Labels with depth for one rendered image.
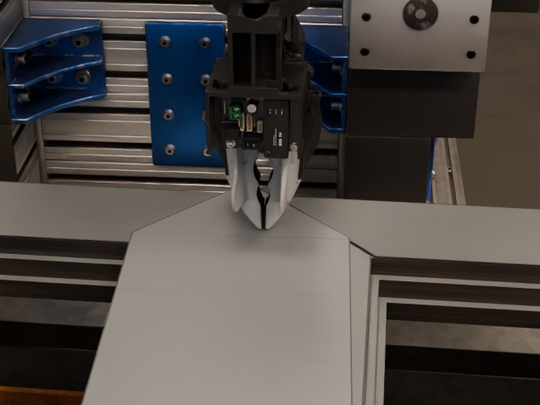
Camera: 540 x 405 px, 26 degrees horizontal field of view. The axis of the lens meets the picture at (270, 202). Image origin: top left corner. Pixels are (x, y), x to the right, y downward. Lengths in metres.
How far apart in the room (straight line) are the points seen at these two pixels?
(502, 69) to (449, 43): 2.35
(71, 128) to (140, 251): 0.45
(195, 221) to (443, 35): 0.33
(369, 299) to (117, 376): 0.22
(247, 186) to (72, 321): 0.32
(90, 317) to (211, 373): 0.40
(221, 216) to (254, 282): 0.10
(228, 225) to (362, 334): 0.18
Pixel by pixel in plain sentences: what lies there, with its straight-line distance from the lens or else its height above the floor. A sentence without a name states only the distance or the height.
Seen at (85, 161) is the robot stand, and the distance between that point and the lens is 1.40.
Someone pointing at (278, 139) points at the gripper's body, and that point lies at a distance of 0.86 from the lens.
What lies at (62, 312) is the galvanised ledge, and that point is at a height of 0.68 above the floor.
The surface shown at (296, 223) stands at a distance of 0.98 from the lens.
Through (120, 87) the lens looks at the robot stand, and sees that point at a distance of 1.34.
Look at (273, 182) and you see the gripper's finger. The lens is 0.94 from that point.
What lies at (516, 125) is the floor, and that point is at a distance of 3.17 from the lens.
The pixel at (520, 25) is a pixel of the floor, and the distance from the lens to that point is 3.85.
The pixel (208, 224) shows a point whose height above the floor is 0.87.
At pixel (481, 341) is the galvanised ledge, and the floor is 0.68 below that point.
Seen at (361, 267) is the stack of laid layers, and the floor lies 0.87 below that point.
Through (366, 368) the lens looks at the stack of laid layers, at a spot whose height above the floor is 0.85.
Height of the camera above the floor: 1.37
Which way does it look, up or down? 30 degrees down
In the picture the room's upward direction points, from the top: straight up
